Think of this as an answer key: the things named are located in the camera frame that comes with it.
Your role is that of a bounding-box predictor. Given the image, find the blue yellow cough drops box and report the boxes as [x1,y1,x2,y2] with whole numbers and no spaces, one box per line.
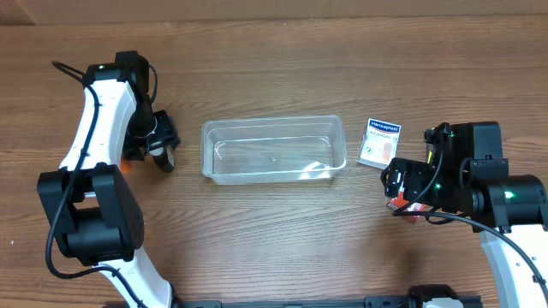
[426,143,433,163]

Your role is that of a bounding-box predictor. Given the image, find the orange tube with white cap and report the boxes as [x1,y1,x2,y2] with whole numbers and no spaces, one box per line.
[120,158,131,175]

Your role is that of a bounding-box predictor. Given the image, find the black bottle with white cap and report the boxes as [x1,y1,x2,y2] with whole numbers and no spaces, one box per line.
[150,147,175,173]

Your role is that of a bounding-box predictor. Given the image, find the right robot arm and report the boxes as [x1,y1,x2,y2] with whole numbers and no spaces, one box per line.
[380,121,547,307]

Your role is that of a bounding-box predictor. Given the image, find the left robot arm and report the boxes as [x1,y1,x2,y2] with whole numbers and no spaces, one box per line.
[37,50,182,307]

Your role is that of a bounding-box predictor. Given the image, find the white Hansaplast plaster box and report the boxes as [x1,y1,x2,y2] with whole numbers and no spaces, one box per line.
[357,118,402,169]

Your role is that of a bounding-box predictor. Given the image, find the red medicine sachet box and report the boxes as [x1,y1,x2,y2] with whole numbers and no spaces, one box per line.
[386,190,427,224]

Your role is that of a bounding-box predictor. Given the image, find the clear plastic container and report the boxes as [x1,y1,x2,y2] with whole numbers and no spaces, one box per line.
[200,115,347,185]

